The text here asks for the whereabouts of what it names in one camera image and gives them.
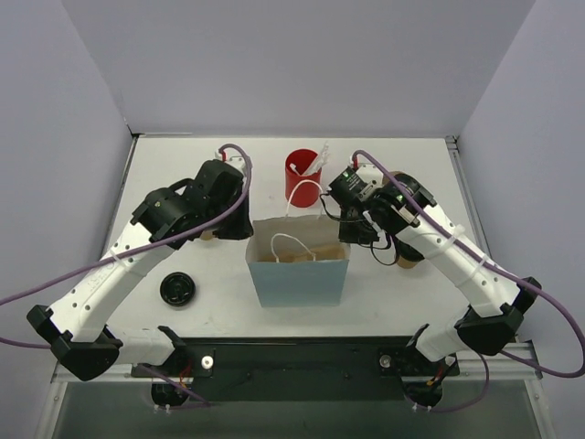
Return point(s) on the light blue paper bag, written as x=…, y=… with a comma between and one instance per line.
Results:
x=298, y=284

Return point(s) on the red ribbed cylinder holder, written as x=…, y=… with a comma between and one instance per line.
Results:
x=301, y=189

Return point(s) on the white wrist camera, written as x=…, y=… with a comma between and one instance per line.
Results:
x=236, y=161
x=368, y=172

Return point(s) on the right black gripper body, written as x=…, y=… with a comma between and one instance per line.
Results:
x=349, y=230

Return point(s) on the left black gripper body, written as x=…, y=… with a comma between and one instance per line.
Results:
x=235, y=226

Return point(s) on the brown cardboard cup carrier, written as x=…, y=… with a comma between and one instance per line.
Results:
x=317, y=254
x=399, y=176

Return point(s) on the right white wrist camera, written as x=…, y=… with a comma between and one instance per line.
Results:
x=368, y=172

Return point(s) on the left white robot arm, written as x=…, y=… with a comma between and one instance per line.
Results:
x=76, y=326

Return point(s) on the aluminium table frame rail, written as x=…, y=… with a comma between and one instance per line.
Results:
x=456, y=196

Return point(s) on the brown paper coffee cup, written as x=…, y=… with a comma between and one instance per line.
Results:
x=409, y=259

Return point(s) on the stacked brown paper cups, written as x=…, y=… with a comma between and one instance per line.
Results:
x=207, y=235

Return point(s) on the stacked black cup lids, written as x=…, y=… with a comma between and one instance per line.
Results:
x=177, y=289

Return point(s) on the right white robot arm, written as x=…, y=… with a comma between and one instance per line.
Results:
x=407, y=212

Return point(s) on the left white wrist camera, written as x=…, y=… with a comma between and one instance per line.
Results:
x=236, y=161

